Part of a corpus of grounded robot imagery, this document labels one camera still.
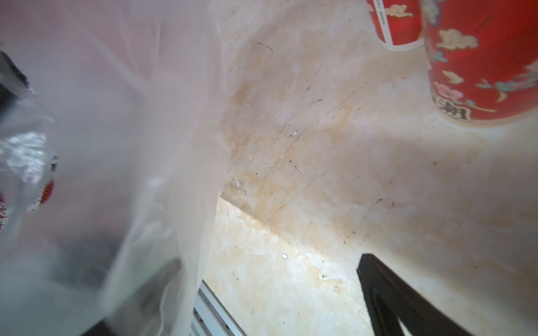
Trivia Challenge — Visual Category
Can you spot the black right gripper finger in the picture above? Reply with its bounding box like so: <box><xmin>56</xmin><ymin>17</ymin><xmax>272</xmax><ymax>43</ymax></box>
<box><xmin>357</xmin><ymin>253</ymin><xmax>469</xmax><ymax>335</ymax></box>

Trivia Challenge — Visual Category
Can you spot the red milk tea cup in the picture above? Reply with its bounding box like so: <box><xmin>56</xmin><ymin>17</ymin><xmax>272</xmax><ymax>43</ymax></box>
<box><xmin>420</xmin><ymin>0</ymin><xmax>537</xmax><ymax>127</ymax></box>
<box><xmin>366</xmin><ymin>0</ymin><xmax>424</xmax><ymax>52</ymax></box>

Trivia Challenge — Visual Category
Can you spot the clear plastic carrier bag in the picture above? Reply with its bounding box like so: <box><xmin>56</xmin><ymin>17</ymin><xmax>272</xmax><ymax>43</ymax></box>
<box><xmin>1</xmin><ymin>1</ymin><xmax>228</xmax><ymax>335</ymax></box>

